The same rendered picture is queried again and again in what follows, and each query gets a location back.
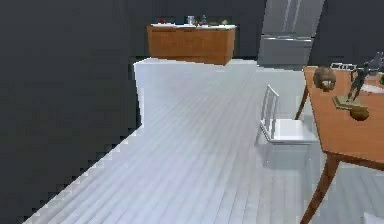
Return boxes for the white plate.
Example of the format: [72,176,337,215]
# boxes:
[361,83,384,95]

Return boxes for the white slatted chair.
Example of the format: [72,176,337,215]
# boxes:
[255,84,320,168]

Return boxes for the small brown round bowl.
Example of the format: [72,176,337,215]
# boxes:
[349,106,370,122]

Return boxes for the brown wooden kitchen counter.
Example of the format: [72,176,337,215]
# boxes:
[146,23,237,66]

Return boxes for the brown wooden dining table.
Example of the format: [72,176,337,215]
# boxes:
[294,65,384,224]

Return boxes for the dark figure statue on base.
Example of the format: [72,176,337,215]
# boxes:
[331,61,372,111]

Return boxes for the grey steel fridge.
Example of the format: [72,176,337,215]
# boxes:
[256,0,326,69]

